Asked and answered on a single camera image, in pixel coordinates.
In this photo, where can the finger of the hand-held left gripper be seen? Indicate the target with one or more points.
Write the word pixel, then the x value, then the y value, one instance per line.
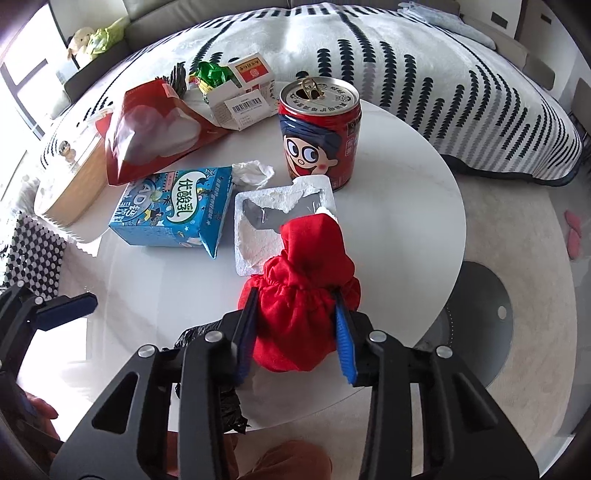
pixel 64 309

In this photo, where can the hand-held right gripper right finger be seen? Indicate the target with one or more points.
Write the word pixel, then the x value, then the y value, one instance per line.
pixel 346 346

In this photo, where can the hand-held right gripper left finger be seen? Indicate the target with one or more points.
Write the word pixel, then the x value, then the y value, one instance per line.
pixel 247 337

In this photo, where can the grey round trash bin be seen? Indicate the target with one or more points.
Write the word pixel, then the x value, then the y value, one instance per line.
pixel 475 304

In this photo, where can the red plastic packaging bag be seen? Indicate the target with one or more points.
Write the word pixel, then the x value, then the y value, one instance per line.
pixel 124 161

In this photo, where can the white cardboard box red label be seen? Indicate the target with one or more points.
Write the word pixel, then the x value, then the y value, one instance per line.
pixel 240 108

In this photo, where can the person's left hand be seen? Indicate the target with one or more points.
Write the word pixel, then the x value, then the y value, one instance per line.
pixel 44 415

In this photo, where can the black white checkered mat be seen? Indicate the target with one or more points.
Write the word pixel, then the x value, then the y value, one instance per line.
pixel 32 254

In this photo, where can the black plastic bag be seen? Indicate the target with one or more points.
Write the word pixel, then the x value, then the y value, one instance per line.
pixel 228 410

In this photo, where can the wooden box clear lid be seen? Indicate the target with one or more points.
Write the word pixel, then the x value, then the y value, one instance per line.
pixel 78 184

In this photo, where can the person's leg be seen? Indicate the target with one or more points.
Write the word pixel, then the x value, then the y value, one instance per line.
pixel 286 461

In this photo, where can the blue milk carton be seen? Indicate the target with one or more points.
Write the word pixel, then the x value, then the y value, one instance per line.
pixel 175 203

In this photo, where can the crumpled white tissue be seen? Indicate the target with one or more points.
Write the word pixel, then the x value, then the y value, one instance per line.
pixel 251 171

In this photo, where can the beige rug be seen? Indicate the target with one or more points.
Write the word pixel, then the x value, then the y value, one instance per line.
pixel 531 346

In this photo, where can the red cartoon drink can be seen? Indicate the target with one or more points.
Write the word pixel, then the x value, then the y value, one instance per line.
pixel 318 134

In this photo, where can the pink slipper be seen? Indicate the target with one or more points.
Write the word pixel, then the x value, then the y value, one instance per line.
pixel 577 244
pixel 573 220

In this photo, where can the green foil wrapper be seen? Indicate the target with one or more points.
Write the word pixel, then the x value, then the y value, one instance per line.
pixel 210 74

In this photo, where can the beige plush toy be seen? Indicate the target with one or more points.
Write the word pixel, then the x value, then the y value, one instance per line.
pixel 82 44

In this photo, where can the white blanket dark scallop stripes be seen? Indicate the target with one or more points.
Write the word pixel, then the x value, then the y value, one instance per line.
pixel 392 69

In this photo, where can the grey sofa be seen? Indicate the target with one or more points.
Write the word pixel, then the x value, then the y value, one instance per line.
pixel 152 32

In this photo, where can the light blue towel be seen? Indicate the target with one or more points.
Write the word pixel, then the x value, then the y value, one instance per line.
pixel 443 21

